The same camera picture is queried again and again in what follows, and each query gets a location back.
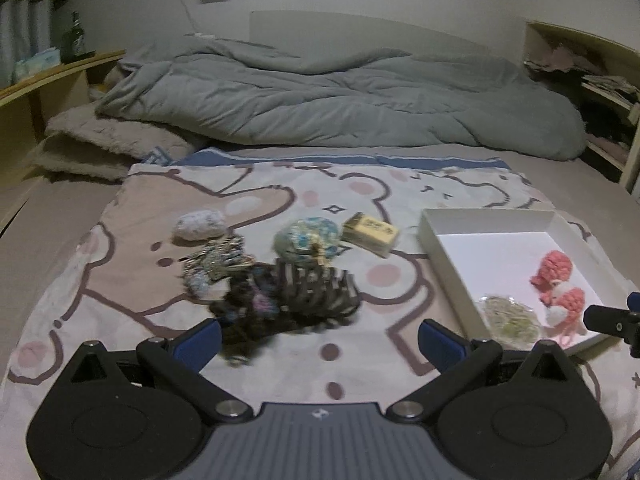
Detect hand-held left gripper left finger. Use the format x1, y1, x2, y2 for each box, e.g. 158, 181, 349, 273
67, 318, 254, 423

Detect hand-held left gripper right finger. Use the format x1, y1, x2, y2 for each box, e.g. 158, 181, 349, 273
389, 319, 582, 423

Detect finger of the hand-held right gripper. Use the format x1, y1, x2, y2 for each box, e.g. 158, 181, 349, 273
583, 291, 640, 356

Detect dark fuzzy scrunchie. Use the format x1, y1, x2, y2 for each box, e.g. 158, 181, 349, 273
207, 267, 301, 361

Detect white cardboard box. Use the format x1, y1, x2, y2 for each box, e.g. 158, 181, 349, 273
417, 207, 631, 358

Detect blue green scrunchie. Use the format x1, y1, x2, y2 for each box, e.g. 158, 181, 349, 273
272, 216, 344, 268

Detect pink crochet toy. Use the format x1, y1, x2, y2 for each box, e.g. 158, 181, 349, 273
530, 250, 589, 346

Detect small yellow box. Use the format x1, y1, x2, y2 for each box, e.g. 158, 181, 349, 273
340, 211, 401, 259

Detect bear printed blanket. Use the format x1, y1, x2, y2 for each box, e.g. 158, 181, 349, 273
0, 147, 640, 480

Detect beige fluffy blanket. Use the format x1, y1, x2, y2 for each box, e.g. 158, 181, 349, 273
37, 105, 201, 184

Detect pile of papers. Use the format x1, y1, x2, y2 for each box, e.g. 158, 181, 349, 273
580, 74, 640, 111

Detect pink cloth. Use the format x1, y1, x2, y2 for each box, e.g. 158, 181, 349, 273
525, 42, 601, 75

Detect grey duvet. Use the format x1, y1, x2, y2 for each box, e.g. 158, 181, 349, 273
95, 35, 589, 162

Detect wooden shelf unit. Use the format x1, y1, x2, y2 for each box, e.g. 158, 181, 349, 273
522, 20, 640, 197

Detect curved wooden shelf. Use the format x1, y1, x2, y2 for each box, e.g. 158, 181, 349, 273
0, 50, 126, 161

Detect white headboard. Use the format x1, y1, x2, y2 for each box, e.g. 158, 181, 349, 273
249, 9, 526, 68

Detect tissue pack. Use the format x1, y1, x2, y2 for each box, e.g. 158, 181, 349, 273
12, 47, 61, 84

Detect green glass bottle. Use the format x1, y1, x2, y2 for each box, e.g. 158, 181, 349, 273
61, 10, 87, 64

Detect grey curtain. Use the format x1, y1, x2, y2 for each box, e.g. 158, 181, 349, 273
0, 0, 56, 89

